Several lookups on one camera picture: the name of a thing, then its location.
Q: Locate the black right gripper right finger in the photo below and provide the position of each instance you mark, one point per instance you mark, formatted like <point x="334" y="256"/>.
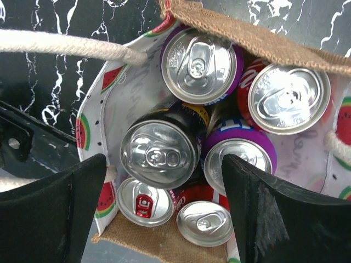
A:
<point x="277" y="221"/>

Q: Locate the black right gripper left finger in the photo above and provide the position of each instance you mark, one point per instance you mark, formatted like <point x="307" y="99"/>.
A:
<point x="49" y="220"/>

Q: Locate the watermelon print canvas bag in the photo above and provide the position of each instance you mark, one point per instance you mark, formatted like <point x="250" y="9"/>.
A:
<point x="130" y="84"/>

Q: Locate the red-tab silver top can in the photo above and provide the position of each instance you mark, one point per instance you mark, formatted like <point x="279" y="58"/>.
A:
<point x="145" y="205"/>

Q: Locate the black yellow soda can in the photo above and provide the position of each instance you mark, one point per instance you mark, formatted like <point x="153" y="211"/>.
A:
<point x="163" y="147"/>

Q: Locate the purple Fanta grape can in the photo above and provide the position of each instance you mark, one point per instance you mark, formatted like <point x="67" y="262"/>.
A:
<point x="199" y="68"/>

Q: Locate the red coca-cola can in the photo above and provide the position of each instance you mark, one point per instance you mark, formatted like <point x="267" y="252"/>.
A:
<point x="282" y="100"/>
<point x="203" y="216"/>

